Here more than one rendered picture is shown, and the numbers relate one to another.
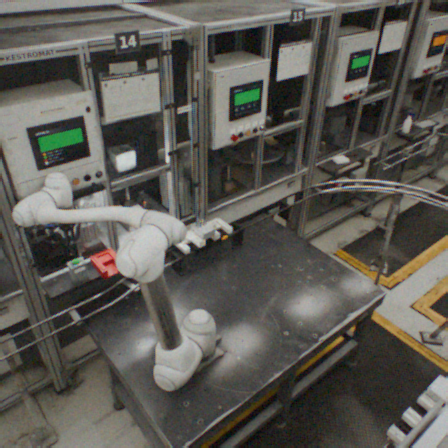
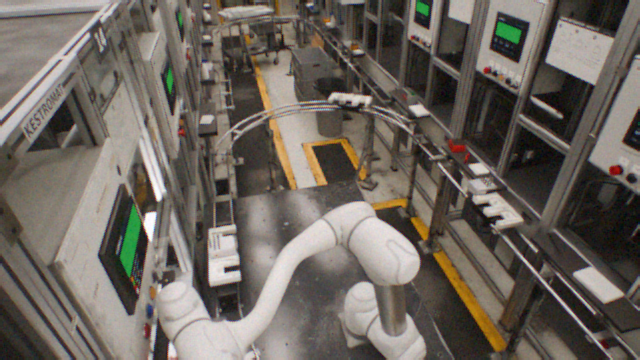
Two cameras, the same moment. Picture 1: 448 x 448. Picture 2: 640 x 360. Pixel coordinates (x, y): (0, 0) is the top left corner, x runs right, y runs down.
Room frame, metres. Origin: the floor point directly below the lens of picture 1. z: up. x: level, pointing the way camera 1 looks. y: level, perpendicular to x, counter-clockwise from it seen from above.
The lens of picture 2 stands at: (1.03, 1.11, 2.29)
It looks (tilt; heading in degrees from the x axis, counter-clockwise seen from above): 36 degrees down; 297
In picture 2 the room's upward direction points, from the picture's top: 2 degrees counter-clockwise
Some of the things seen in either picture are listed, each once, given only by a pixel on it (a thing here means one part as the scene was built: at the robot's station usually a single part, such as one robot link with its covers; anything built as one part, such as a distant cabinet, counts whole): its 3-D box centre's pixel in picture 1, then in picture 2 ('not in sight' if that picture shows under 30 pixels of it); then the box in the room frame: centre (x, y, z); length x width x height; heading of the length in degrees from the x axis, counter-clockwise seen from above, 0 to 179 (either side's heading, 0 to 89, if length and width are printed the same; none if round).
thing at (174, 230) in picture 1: (164, 230); (351, 222); (1.37, 0.23, 1.44); 0.18 x 0.14 x 0.13; 65
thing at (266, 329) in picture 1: (232, 299); (304, 276); (1.75, -0.07, 0.66); 1.50 x 1.06 x 0.04; 130
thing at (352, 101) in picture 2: not in sight; (350, 102); (2.23, -1.83, 0.84); 0.37 x 0.14 x 0.10; 8
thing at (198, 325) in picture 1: (198, 331); (364, 306); (1.35, 0.10, 0.85); 0.18 x 0.16 x 0.22; 155
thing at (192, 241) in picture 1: (203, 238); (224, 256); (2.10, 0.12, 0.84); 0.36 x 0.14 x 0.10; 130
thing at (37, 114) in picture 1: (46, 141); (73, 273); (1.83, 0.83, 1.60); 0.42 x 0.29 x 0.46; 130
